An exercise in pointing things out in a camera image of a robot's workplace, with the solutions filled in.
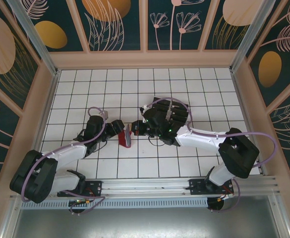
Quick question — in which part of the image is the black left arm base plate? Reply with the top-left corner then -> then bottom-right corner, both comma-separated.
57,180 -> 103,197

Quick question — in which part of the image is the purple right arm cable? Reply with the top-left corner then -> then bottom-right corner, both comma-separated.
142,97 -> 278,214

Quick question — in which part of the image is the thin black left gripper cable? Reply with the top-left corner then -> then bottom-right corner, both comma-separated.
87,141 -> 109,159

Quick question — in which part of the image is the thin black right gripper cable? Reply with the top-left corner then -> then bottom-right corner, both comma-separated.
148,135 -> 165,147

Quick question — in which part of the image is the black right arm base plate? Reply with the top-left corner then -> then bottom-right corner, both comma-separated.
188,178 -> 234,196

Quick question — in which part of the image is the grey metal panel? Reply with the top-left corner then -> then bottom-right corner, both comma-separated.
9,194 -> 283,238

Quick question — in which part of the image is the red card holder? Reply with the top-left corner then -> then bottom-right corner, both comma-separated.
118,123 -> 133,149

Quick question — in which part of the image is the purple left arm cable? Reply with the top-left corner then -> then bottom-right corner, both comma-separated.
20,106 -> 108,216

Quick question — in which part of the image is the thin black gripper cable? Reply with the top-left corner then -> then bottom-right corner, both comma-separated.
87,141 -> 109,159
148,135 -> 165,147

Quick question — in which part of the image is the aluminium mounting rail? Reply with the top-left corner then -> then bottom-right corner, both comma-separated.
10,175 -> 283,199

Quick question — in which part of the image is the grey slotted cable duct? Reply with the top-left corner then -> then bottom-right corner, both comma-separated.
20,197 -> 209,209

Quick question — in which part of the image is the aluminium frame post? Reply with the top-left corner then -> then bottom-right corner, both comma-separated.
230,0 -> 283,73
7,0 -> 61,76

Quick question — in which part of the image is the aluminium table edge strip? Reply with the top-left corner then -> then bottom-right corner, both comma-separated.
35,70 -> 61,179
230,70 -> 266,176

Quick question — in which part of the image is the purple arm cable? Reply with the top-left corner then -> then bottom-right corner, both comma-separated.
20,106 -> 108,216
142,97 -> 278,214

